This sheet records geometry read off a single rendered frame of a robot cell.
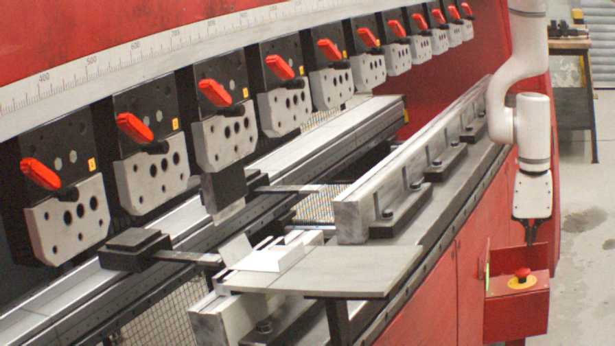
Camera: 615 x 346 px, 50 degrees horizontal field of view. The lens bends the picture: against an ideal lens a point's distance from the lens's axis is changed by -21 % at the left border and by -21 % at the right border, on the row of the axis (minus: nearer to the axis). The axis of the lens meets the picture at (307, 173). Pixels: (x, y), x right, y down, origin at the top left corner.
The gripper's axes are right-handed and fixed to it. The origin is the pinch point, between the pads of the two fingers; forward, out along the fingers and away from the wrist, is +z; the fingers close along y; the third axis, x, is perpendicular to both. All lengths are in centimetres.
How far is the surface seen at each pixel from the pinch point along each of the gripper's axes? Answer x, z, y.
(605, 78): 678, 60, 119
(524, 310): -15.3, 11.3, 0.5
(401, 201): 15.5, -2.6, -33.3
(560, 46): 359, -6, 33
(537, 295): -15.2, 7.8, 3.0
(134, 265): -46, -9, -69
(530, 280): -9.9, 6.4, 1.0
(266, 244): -34, -10, -48
